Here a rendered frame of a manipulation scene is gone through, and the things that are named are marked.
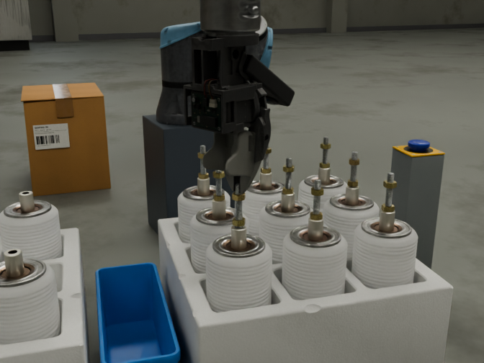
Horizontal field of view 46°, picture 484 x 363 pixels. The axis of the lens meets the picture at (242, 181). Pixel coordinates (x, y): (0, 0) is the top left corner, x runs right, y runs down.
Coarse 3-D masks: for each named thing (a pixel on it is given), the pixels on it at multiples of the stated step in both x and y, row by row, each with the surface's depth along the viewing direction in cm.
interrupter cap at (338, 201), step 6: (336, 198) 99; (342, 198) 99; (360, 198) 99; (366, 198) 99; (336, 204) 96; (342, 204) 97; (360, 204) 97; (366, 204) 96; (372, 204) 96; (354, 210) 94
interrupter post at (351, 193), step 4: (348, 188) 96; (352, 188) 96; (356, 188) 96; (348, 192) 96; (352, 192) 96; (356, 192) 96; (348, 196) 97; (352, 196) 96; (356, 196) 96; (348, 200) 97; (352, 200) 97; (356, 200) 97; (348, 204) 97; (352, 204) 97; (356, 204) 97
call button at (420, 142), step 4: (412, 140) 107; (416, 140) 107; (420, 140) 107; (424, 140) 107; (408, 144) 107; (412, 144) 106; (416, 144) 105; (420, 144) 105; (424, 144) 105; (428, 144) 105; (412, 148) 106; (416, 148) 106; (420, 148) 106; (424, 148) 106
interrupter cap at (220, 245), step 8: (216, 240) 82; (224, 240) 82; (248, 240) 82; (256, 240) 82; (216, 248) 79; (224, 248) 79; (232, 248) 80; (248, 248) 80; (256, 248) 80; (264, 248) 80; (232, 256) 77; (240, 256) 77; (248, 256) 78
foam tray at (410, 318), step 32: (160, 224) 107; (160, 256) 110; (352, 256) 94; (192, 288) 84; (352, 288) 85; (384, 288) 84; (416, 288) 84; (448, 288) 84; (192, 320) 78; (224, 320) 76; (256, 320) 76; (288, 320) 78; (320, 320) 79; (352, 320) 81; (384, 320) 82; (416, 320) 84; (448, 320) 86; (192, 352) 81; (224, 352) 76; (256, 352) 78; (288, 352) 79; (320, 352) 81; (352, 352) 83; (384, 352) 84; (416, 352) 86
